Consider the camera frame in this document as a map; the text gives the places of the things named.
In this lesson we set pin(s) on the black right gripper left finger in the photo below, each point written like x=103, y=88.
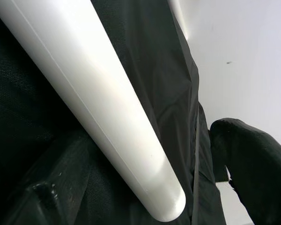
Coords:
x=58, y=187

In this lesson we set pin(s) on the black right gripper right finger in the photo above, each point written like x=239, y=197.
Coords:
x=262, y=173

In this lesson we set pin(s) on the black tablecloth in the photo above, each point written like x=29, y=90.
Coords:
x=154, y=70

